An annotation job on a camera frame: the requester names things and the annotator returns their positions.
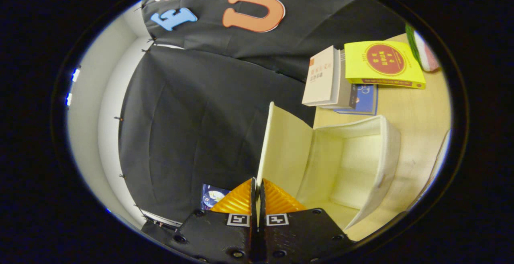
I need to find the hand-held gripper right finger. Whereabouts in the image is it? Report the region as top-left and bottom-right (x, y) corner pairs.
(259, 179), (356, 264)

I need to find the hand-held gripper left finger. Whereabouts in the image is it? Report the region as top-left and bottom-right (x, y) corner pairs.
(167, 177), (257, 264)

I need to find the cream fabric storage box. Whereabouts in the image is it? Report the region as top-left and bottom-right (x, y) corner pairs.
(256, 102), (401, 232)

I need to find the blue book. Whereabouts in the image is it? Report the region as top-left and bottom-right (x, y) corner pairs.
(334, 84), (379, 116)

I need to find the beige book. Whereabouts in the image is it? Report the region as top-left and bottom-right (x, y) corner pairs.
(302, 46), (343, 107)

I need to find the yellow book with red label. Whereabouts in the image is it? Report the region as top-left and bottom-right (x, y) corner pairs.
(344, 41), (426, 89)

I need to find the watermelon slice plush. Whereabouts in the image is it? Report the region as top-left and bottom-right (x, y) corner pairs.
(405, 23), (440, 73)

